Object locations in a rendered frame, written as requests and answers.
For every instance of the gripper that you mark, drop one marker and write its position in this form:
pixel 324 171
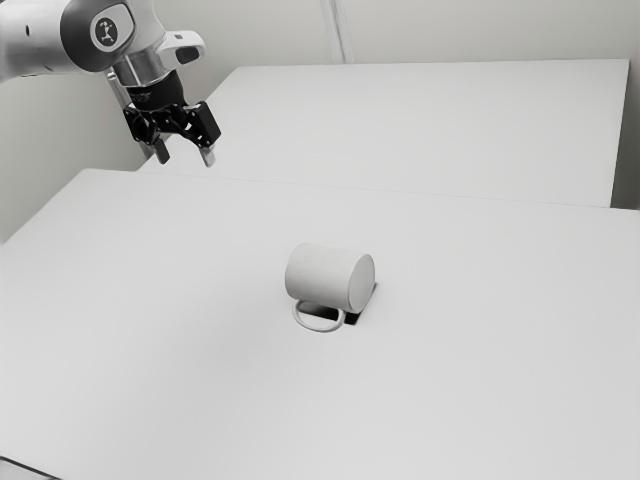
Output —
pixel 152 95

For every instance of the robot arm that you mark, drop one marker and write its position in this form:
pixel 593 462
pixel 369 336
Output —
pixel 75 35

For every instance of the white mug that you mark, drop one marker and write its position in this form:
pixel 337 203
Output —
pixel 327 287

